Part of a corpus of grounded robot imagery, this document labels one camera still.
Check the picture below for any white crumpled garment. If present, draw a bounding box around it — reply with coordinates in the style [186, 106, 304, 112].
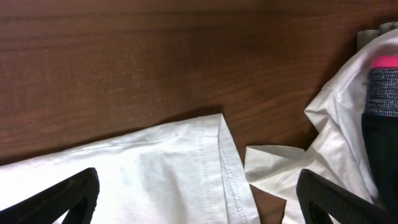
[244, 22, 397, 223]

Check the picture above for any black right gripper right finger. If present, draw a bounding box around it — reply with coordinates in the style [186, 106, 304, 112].
[296, 169, 397, 224]

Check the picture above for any white printed t-shirt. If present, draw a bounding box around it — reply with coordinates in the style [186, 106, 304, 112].
[1, 114, 260, 223]

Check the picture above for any dark navy striped garment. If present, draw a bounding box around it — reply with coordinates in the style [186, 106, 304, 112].
[361, 55, 397, 215]

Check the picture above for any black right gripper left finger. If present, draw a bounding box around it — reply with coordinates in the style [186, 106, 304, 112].
[1, 167, 100, 224]

